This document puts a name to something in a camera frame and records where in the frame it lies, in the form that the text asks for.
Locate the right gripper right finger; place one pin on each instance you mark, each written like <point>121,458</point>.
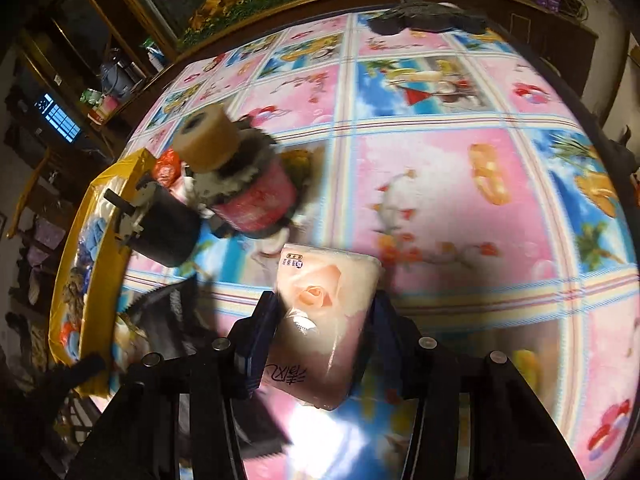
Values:
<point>511,434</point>

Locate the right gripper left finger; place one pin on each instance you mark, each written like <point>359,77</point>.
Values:
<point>136,437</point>

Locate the black foil snack bag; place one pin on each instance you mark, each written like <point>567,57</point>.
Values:
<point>165,321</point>

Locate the pink tissue pack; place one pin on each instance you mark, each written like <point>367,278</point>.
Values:
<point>325,296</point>

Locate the blue cloth glove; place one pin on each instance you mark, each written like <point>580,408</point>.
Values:
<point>90,240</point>

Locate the orange plastic bag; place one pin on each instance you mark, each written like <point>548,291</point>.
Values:
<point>167,169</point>

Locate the yellow cardboard tray box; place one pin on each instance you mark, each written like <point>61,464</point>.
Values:
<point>71,341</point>

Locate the black electric motor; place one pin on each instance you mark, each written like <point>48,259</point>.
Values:
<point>156,224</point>

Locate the colourful patterned tablecloth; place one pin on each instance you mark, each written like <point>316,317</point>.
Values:
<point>452,160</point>

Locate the red label jar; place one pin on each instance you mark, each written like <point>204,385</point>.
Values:
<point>251,193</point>

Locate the beige tape roll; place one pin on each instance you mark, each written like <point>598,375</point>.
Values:
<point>206,139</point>

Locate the grey kettle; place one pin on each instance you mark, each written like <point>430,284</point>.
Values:
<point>119,81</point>

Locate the black clamp device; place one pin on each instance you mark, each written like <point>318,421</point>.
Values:
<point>423,16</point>

